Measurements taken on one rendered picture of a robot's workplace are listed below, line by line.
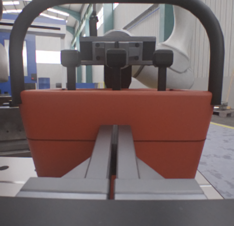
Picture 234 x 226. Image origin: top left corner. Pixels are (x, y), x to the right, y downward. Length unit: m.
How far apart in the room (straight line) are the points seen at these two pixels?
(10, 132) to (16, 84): 1.13
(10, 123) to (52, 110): 1.13
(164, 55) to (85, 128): 0.12
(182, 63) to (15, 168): 0.44
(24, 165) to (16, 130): 0.97
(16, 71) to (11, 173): 0.18
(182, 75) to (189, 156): 0.34
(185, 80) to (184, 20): 0.16
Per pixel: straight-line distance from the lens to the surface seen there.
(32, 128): 0.18
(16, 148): 1.41
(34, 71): 5.51
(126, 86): 0.38
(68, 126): 0.17
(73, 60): 0.21
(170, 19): 9.85
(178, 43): 0.52
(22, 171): 0.31
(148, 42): 0.31
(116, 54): 0.19
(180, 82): 0.50
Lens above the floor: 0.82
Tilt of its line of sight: 8 degrees down
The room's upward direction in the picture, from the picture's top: straight up
